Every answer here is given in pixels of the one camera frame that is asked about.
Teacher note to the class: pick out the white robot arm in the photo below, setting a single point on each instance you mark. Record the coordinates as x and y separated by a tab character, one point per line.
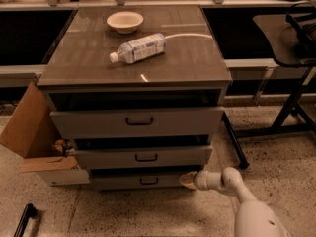
253	217

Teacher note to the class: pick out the grey top drawer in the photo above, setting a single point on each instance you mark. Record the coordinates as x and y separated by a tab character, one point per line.
138	122

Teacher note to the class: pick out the black side table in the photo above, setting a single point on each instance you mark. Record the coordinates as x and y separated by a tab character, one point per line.
293	47

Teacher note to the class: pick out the open cardboard box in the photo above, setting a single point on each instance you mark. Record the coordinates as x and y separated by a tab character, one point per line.
31	134

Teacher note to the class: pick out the clear plastic water bottle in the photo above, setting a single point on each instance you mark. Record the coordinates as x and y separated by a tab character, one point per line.
139	49

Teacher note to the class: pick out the grey drawer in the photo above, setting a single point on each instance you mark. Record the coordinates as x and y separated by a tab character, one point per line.
139	178
142	153
138	122

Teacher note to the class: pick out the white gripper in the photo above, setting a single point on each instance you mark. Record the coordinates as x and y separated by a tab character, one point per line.
201	180

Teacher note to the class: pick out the white bowl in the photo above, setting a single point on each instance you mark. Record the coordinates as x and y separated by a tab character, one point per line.
125	22

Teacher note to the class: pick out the grey bottom drawer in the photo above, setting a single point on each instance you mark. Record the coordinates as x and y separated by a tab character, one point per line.
139	178

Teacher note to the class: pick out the grey drawer cabinet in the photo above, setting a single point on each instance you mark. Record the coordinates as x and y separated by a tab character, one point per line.
189	73

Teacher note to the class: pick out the grey middle drawer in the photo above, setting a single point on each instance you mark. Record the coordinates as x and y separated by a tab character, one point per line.
142	153

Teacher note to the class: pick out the black handle on floor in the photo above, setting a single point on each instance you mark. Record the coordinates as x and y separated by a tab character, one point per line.
29	212

